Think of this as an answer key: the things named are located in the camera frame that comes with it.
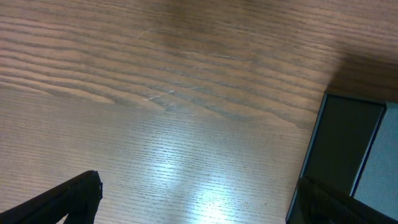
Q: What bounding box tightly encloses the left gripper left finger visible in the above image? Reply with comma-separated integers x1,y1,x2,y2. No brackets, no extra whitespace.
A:
1,170,103,224

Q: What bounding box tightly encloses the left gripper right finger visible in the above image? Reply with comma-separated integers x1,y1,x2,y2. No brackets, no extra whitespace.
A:
297,177,397,224

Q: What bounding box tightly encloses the dark green box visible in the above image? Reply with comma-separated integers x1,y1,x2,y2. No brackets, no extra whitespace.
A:
285,92,397,223

